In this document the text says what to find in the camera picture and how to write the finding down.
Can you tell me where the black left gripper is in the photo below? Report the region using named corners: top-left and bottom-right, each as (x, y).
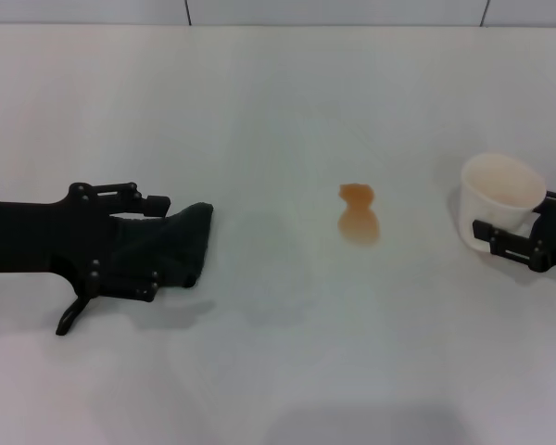
top-left (0, 182), bottom-right (171, 302)

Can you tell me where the dark blue rag with strap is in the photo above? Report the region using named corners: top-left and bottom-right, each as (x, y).
top-left (55, 201), bottom-right (217, 337)

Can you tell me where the brown liquid stain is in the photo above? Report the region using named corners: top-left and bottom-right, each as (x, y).
top-left (336, 182), bottom-right (382, 248)

